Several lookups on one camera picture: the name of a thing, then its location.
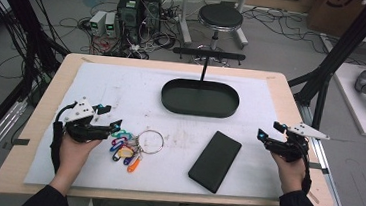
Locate black wallet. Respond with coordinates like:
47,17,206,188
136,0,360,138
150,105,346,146
185,128,245,196

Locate white metal stand legs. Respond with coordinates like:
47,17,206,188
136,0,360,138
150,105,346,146
175,0,253,51

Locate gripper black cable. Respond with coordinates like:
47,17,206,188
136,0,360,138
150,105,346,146
47,101,76,176
297,152,315,196

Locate white table mat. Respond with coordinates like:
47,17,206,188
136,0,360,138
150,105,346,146
22,57,294,206

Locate black oval tray with hanger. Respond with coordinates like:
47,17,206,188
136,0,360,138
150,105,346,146
159,45,248,121

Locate black computer tower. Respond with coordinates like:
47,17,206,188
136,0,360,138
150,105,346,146
140,0,164,35
113,0,146,45

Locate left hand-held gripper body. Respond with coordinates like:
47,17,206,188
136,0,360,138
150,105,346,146
61,94,116,146

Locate white platform board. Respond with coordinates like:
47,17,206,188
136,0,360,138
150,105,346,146
328,61,366,139

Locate grey power supply box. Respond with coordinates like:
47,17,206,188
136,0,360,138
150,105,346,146
102,11,121,39
88,9,109,38

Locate key ring with colourful tags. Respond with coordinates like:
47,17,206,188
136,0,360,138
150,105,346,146
107,126,166,177

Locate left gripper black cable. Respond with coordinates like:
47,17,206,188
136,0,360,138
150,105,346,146
47,101,76,176

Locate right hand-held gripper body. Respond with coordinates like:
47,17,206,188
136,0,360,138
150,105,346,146
261,119,332,167

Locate person's right hand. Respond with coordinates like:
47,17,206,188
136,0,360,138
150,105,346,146
267,150,309,197

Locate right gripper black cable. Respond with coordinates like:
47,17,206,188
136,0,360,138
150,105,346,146
297,152,315,196

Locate round black stool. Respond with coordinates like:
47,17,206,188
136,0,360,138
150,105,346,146
190,0,247,69

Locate black metal frame post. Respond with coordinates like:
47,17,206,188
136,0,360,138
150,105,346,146
283,0,366,135

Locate person's left hand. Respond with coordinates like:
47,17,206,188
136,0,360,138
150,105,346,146
54,131,104,190

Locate black cable bundle on frame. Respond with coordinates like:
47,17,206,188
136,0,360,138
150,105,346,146
0,0,77,107

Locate brown cardboard box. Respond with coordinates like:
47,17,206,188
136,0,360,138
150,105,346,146
304,0,366,41

